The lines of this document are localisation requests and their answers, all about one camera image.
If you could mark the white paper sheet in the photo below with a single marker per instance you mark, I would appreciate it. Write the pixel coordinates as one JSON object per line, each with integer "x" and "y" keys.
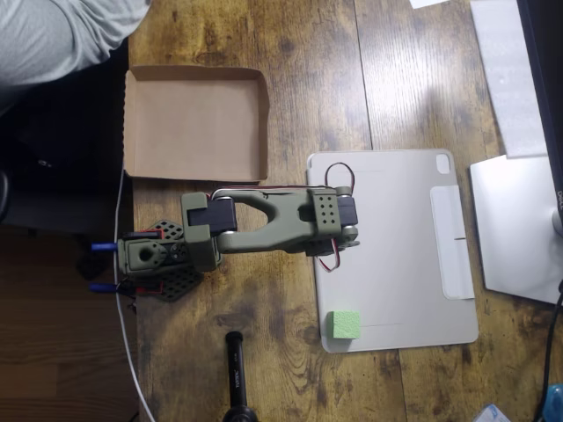
{"x": 424, "y": 3}

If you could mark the person grey shirt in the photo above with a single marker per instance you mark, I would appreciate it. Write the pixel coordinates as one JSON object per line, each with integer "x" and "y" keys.
{"x": 44, "y": 35}

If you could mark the silver monitor stand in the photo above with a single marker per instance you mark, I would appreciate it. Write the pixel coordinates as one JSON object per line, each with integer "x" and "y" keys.
{"x": 514, "y": 228}

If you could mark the brown cardboard tray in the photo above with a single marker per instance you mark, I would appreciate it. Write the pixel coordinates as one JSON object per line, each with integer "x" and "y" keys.
{"x": 193, "y": 123}

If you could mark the black chair castor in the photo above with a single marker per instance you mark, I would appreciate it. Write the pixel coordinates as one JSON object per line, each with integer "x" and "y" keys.
{"x": 91, "y": 266}

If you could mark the black camera stand pole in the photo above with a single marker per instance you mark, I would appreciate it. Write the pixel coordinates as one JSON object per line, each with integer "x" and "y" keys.
{"x": 236, "y": 373}

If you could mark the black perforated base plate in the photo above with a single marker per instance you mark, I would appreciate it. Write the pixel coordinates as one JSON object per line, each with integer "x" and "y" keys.
{"x": 176, "y": 285}

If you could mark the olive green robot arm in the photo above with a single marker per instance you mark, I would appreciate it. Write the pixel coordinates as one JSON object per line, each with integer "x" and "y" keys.
{"x": 281, "y": 228}

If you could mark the white blue packet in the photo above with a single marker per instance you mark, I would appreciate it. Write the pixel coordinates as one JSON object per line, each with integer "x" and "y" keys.
{"x": 492, "y": 414}

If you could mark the person black trousers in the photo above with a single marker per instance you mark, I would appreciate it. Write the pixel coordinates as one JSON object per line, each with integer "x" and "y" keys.
{"x": 66, "y": 132}

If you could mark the black computer monitor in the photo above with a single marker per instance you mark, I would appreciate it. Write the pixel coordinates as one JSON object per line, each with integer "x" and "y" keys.
{"x": 545, "y": 66}

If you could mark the white foam sheet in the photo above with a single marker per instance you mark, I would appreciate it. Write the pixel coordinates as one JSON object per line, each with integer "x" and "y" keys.
{"x": 506, "y": 79}

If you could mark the blue round object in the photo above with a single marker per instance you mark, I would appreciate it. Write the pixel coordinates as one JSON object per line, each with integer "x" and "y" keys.
{"x": 555, "y": 404}

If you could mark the green foam cube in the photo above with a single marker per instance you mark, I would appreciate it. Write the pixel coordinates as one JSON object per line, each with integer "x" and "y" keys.
{"x": 344, "y": 325}

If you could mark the tablet in beige case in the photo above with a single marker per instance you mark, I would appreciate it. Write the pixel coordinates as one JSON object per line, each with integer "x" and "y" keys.
{"x": 396, "y": 264}

